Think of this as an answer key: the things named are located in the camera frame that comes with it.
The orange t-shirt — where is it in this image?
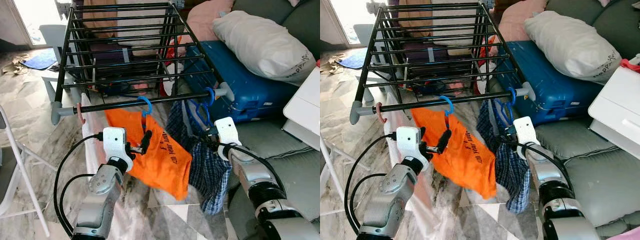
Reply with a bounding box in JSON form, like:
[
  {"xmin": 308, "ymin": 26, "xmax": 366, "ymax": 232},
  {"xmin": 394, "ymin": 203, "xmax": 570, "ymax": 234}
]
[
  {"xmin": 410, "ymin": 106, "xmax": 498, "ymax": 201},
  {"xmin": 104, "ymin": 107, "xmax": 193, "ymax": 201}
]

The blue plaid garment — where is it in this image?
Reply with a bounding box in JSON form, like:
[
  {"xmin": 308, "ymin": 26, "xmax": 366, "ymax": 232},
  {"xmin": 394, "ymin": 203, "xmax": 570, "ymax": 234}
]
[
  {"xmin": 475, "ymin": 100, "xmax": 533, "ymax": 215},
  {"xmin": 165, "ymin": 100, "xmax": 233, "ymax": 216}
]

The blue plastic hanger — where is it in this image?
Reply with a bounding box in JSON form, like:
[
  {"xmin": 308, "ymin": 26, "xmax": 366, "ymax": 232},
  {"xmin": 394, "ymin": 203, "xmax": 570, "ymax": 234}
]
[
  {"xmin": 187, "ymin": 87, "xmax": 217, "ymax": 128},
  {"xmin": 137, "ymin": 96, "xmax": 153, "ymax": 118},
  {"xmin": 439, "ymin": 95, "xmax": 455, "ymax": 118},
  {"xmin": 492, "ymin": 86, "xmax": 518, "ymax": 128}
]

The black metal drying rack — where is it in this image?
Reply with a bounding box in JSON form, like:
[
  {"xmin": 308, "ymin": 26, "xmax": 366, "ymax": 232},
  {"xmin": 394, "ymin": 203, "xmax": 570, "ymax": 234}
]
[
  {"xmin": 51, "ymin": 0, "xmax": 235, "ymax": 126},
  {"xmin": 349, "ymin": 0, "xmax": 537, "ymax": 126}
]

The blue hard suitcase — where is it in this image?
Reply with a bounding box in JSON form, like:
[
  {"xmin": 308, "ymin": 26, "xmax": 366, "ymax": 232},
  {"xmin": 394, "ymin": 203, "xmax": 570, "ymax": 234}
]
[
  {"xmin": 182, "ymin": 40, "xmax": 301, "ymax": 123},
  {"xmin": 492, "ymin": 40, "xmax": 603, "ymax": 126}
]

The red white plastic bottle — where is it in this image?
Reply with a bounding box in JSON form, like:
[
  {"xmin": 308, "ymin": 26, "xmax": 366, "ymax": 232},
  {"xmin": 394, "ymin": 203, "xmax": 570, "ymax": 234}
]
[
  {"xmin": 162, "ymin": 40, "xmax": 183, "ymax": 96},
  {"xmin": 475, "ymin": 37, "xmax": 496, "ymax": 96}
]

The grey sofa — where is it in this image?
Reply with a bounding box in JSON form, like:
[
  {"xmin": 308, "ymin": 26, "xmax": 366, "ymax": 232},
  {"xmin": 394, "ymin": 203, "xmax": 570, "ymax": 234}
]
[
  {"xmin": 220, "ymin": 0, "xmax": 321, "ymax": 240},
  {"xmin": 530, "ymin": 0, "xmax": 640, "ymax": 240}
]

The white drawer cabinet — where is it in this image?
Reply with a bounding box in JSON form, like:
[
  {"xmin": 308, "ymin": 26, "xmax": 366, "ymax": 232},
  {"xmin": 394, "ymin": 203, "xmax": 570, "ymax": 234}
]
[
  {"xmin": 587, "ymin": 65, "xmax": 640, "ymax": 161},
  {"xmin": 282, "ymin": 67, "xmax": 321, "ymax": 151}
]

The grey pillow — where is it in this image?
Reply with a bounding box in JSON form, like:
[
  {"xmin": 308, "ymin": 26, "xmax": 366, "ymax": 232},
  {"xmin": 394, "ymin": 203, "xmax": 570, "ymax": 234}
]
[
  {"xmin": 524, "ymin": 11, "xmax": 623, "ymax": 85},
  {"xmin": 212, "ymin": 11, "xmax": 317, "ymax": 86}
]

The pink cushion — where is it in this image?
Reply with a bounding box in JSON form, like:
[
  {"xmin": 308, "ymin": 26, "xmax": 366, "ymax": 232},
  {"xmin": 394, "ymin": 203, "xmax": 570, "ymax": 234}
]
[
  {"xmin": 495, "ymin": 0, "xmax": 548, "ymax": 43},
  {"xmin": 177, "ymin": 0, "xmax": 236, "ymax": 46}
]

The blue floor mat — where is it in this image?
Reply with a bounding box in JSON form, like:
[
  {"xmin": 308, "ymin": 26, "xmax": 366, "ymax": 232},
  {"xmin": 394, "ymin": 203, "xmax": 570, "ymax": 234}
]
[
  {"xmin": 22, "ymin": 48, "xmax": 58, "ymax": 71},
  {"xmin": 337, "ymin": 48, "xmax": 368, "ymax": 70}
]

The beige cloth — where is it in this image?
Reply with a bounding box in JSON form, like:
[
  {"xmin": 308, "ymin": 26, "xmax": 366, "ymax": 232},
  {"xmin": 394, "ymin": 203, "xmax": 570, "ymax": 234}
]
[
  {"xmin": 320, "ymin": 52, "xmax": 346, "ymax": 75},
  {"xmin": 1, "ymin": 54, "xmax": 30, "ymax": 76}
]

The pale plastic child chair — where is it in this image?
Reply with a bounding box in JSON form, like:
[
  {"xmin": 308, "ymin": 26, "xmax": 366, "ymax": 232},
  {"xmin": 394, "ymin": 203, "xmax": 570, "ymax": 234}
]
[
  {"xmin": 39, "ymin": 24, "xmax": 81, "ymax": 106},
  {"xmin": 352, "ymin": 24, "xmax": 388, "ymax": 103}
]

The pink floor mat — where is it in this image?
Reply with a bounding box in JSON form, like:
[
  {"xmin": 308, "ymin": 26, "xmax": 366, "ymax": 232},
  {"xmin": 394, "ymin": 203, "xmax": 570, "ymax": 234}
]
[{"xmin": 612, "ymin": 225, "xmax": 640, "ymax": 240}]

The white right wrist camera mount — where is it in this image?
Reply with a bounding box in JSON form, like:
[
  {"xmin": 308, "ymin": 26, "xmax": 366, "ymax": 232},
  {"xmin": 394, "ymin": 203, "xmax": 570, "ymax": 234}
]
[
  {"xmin": 215, "ymin": 116, "xmax": 244, "ymax": 161},
  {"xmin": 514, "ymin": 116, "xmax": 542, "ymax": 160}
]

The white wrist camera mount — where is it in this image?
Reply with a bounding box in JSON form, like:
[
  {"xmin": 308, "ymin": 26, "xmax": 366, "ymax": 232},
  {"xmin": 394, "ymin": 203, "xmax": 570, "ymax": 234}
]
[
  {"xmin": 514, "ymin": 116, "xmax": 542, "ymax": 160},
  {"xmin": 215, "ymin": 116, "xmax": 244, "ymax": 161},
  {"xmin": 102, "ymin": 126, "xmax": 134, "ymax": 173},
  {"xmin": 396, "ymin": 126, "xmax": 429, "ymax": 171}
]

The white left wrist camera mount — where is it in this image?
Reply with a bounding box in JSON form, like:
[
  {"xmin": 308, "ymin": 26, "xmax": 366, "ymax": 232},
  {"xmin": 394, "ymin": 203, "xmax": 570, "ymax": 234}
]
[
  {"xmin": 102, "ymin": 126, "xmax": 134, "ymax": 173},
  {"xmin": 396, "ymin": 126, "xmax": 429, "ymax": 171}
]

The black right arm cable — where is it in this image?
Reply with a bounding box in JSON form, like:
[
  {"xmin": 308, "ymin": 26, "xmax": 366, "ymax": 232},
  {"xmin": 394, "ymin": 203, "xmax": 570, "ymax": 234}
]
[
  {"xmin": 512, "ymin": 140, "xmax": 578, "ymax": 201},
  {"xmin": 212, "ymin": 140, "xmax": 288, "ymax": 201}
]

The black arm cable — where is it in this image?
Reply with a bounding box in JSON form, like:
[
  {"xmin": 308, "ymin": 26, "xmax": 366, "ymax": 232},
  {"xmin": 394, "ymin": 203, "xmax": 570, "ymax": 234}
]
[
  {"xmin": 512, "ymin": 140, "xmax": 578, "ymax": 201},
  {"xmin": 212, "ymin": 140, "xmax": 288, "ymax": 201},
  {"xmin": 53, "ymin": 132, "xmax": 106, "ymax": 238},
  {"xmin": 345, "ymin": 132, "xmax": 398, "ymax": 236}
]

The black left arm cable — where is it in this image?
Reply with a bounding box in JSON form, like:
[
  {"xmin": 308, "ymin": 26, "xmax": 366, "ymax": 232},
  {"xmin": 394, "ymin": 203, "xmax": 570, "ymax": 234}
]
[
  {"xmin": 345, "ymin": 132, "xmax": 398, "ymax": 236},
  {"xmin": 53, "ymin": 132, "xmax": 106, "ymax": 238}
]

